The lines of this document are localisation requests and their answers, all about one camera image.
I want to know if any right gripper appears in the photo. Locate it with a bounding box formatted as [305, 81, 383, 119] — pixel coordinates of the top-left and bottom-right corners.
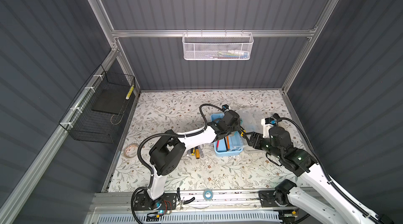
[243, 130, 281, 160]

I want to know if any orange handled hex key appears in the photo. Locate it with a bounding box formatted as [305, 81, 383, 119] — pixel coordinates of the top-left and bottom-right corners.
[224, 136, 230, 151]

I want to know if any blue plastic tool box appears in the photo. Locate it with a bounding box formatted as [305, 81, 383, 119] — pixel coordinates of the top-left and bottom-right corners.
[214, 109, 263, 157]

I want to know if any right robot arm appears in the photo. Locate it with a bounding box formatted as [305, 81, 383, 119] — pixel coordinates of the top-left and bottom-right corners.
[241, 126, 393, 224]

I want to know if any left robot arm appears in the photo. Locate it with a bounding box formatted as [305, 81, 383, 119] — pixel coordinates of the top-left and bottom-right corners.
[147, 110, 241, 200]

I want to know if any blue tape roll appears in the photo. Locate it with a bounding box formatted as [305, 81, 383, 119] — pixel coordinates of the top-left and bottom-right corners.
[203, 189, 214, 201]

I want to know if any brown tape roll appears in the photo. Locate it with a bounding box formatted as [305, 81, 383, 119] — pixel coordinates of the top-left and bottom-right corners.
[122, 144, 139, 159]

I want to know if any yellow marker in basket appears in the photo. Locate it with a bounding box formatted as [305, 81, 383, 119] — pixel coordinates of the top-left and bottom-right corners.
[126, 85, 134, 100]

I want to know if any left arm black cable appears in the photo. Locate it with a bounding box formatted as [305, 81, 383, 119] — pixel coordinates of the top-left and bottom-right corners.
[130, 103, 226, 224]

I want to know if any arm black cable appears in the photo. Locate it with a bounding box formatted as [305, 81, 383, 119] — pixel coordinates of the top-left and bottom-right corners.
[275, 116, 382, 224]
[130, 103, 226, 224]

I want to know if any white wire mesh basket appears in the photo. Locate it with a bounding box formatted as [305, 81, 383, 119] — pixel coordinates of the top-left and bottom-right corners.
[182, 32, 254, 61]

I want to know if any black wire basket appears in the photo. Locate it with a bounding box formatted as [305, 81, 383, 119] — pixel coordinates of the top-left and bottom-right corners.
[59, 66, 136, 144]

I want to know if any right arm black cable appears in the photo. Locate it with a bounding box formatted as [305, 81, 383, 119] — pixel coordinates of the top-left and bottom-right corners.
[275, 116, 382, 224]

